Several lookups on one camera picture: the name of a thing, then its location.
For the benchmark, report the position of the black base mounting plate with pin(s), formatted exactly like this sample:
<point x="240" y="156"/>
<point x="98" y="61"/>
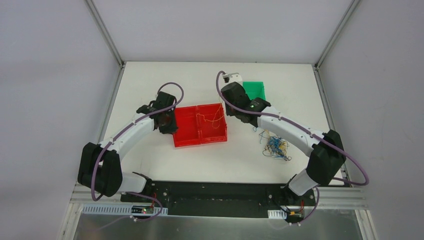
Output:
<point x="214" y="199"/>

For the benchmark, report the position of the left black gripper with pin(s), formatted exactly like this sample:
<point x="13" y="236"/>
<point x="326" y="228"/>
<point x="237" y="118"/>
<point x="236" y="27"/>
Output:
<point x="167" y="122"/>

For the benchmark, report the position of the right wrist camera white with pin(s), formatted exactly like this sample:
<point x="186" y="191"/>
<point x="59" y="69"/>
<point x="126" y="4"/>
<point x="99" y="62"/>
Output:
<point x="232" y="77"/>

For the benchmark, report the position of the green plastic bin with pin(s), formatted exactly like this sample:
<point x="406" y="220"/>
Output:
<point x="254" y="89"/>

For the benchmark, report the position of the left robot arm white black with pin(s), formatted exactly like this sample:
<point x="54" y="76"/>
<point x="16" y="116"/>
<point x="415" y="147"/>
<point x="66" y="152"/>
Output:
<point x="100" y="165"/>

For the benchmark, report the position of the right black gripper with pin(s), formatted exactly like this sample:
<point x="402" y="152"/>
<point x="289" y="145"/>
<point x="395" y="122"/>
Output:
<point x="230" y="88"/>

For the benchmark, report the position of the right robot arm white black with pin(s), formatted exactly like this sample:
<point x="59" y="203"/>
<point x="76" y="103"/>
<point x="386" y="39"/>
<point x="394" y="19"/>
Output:
<point x="322" y="148"/>

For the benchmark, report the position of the red two-compartment plastic bin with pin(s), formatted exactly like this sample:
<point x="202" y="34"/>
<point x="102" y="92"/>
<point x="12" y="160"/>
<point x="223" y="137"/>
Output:
<point x="199" y="125"/>

